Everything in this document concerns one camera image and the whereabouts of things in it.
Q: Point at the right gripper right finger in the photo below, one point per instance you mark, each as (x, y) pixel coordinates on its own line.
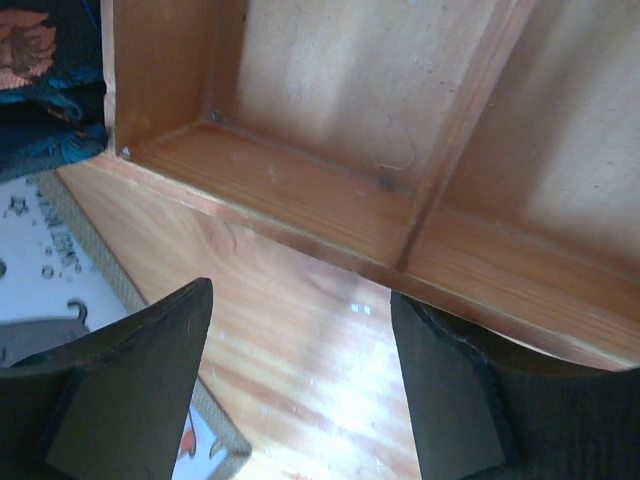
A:
(484, 407)

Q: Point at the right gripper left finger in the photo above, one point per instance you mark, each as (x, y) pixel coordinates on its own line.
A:
(111, 404)

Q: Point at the black rolled sock behind bag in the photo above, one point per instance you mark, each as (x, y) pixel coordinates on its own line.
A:
(52, 85)

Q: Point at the wooden compartment tray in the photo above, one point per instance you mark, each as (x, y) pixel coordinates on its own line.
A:
(482, 156)

